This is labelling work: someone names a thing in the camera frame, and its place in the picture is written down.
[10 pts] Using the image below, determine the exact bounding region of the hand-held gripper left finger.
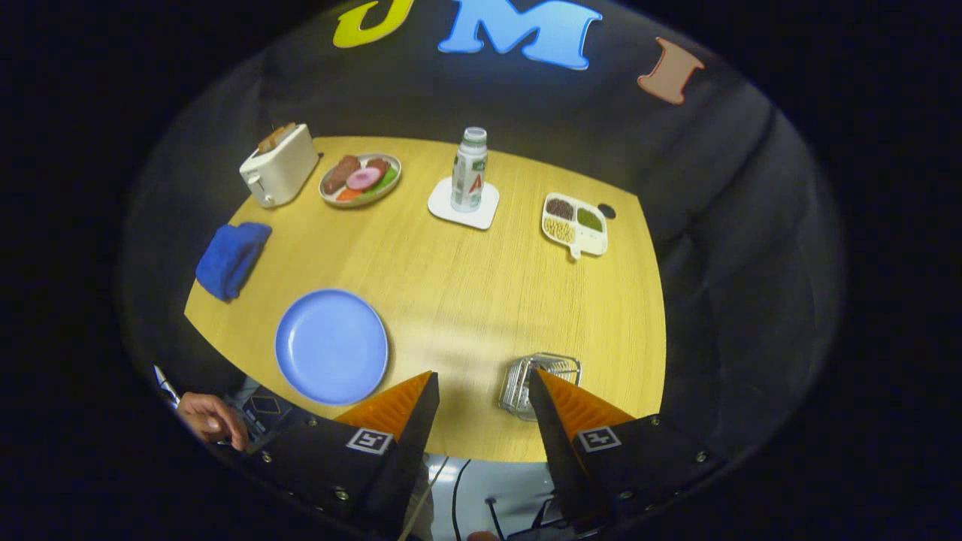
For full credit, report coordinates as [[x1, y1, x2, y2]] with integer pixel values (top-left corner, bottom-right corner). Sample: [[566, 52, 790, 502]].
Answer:
[[240, 370, 441, 540]]

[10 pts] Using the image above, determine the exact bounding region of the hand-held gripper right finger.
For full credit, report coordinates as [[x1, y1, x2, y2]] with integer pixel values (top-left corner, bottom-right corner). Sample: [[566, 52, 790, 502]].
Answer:
[[528, 368, 726, 536]]

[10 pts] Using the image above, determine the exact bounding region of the blue round plate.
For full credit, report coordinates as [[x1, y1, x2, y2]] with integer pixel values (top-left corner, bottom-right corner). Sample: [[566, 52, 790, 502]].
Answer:
[[274, 289, 389, 407]]

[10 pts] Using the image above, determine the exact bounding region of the white divided dish with grains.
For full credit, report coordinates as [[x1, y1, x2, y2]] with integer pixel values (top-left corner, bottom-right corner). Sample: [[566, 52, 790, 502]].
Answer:
[[541, 192, 609, 261]]

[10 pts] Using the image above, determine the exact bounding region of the open laptop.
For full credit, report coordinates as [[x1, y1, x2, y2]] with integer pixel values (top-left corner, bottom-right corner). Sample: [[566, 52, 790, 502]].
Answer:
[[153, 364, 183, 410]]

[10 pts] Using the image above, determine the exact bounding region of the white square coaster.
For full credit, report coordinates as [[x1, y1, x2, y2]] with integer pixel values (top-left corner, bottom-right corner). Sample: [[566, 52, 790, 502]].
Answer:
[[428, 177, 501, 231]]

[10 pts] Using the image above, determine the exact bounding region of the oval plate of food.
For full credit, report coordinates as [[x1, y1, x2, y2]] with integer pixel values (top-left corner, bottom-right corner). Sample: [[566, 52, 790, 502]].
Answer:
[[319, 153, 402, 208]]

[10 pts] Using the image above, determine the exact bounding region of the blue folded cloth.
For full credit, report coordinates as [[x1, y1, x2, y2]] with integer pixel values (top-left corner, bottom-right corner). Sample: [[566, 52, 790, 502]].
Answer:
[[195, 222, 273, 303]]

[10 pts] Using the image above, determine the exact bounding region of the white drink bottle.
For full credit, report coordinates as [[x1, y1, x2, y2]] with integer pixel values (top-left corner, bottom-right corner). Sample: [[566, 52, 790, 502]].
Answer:
[[450, 127, 489, 213]]

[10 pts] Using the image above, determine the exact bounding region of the long brown sausage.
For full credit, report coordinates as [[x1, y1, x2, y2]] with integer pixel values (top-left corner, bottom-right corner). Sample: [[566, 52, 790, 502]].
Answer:
[[323, 156, 362, 195]]

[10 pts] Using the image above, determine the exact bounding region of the white toaster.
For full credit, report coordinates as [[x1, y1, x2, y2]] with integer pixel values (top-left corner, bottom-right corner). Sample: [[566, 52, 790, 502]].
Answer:
[[239, 123, 320, 209]]

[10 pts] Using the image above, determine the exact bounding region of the metal wire cutlery basket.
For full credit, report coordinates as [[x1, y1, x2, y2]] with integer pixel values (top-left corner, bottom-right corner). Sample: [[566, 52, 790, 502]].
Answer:
[[498, 352, 582, 422]]

